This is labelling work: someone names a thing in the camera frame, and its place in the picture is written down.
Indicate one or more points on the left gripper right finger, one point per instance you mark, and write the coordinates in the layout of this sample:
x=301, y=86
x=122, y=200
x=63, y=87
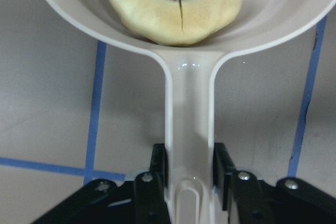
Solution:
x=239, y=192

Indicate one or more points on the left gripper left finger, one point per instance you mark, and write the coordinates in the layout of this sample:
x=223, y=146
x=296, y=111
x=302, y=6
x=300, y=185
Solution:
x=149, y=200

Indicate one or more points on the beige plastic dustpan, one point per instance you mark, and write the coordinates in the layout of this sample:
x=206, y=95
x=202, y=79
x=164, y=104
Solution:
x=190, y=73

